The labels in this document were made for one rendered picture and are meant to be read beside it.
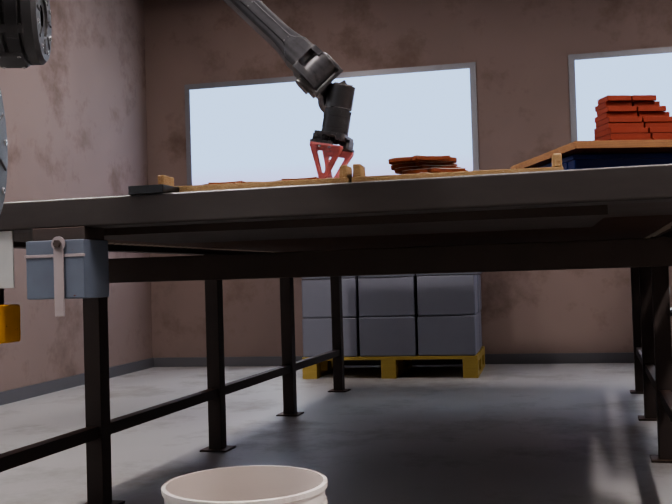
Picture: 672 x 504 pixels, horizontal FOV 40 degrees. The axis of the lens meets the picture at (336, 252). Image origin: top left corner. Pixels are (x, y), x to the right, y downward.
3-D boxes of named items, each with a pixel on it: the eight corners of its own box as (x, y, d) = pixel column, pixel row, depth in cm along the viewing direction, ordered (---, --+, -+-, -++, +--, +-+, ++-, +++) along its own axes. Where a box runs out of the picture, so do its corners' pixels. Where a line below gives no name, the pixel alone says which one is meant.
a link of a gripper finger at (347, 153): (349, 186, 200) (355, 144, 200) (342, 184, 193) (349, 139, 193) (319, 182, 202) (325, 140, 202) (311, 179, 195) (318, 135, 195)
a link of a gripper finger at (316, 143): (342, 184, 194) (349, 140, 193) (335, 181, 187) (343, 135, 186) (311, 179, 195) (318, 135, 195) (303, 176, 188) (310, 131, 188)
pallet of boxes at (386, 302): (485, 365, 727) (479, 202, 730) (478, 378, 644) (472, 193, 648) (328, 367, 754) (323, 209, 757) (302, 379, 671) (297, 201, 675)
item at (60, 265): (83, 316, 184) (80, 225, 184) (22, 317, 187) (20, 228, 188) (111, 313, 195) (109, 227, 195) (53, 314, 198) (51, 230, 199)
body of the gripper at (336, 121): (352, 148, 198) (357, 114, 198) (343, 142, 188) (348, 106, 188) (323, 144, 200) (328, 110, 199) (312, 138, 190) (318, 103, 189)
